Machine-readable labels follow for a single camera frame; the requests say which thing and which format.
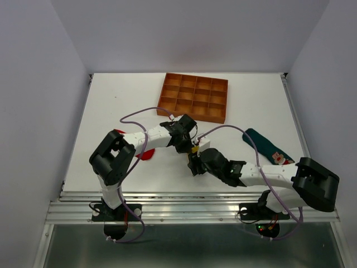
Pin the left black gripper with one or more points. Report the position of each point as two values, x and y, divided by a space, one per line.
187 148

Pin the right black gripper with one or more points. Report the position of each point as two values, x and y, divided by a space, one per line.
194 159

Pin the yellow bear sock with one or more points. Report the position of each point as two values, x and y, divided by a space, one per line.
194 150

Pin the teal sock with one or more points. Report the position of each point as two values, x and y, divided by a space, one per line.
266 148

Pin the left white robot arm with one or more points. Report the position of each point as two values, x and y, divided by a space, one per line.
112 158

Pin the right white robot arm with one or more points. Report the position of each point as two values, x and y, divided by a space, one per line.
306 183

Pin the red sock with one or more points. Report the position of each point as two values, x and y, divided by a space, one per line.
147 155

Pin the orange compartment tray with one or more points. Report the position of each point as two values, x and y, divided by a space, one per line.
202 98

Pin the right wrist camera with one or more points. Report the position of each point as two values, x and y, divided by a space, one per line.
202 144

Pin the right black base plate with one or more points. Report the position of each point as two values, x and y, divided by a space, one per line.
255 212

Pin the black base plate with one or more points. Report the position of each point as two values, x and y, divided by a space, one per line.
102 213
255 212

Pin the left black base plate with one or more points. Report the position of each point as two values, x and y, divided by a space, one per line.
102 213

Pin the aluminium mounting rail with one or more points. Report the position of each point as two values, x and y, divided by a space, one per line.
157 208

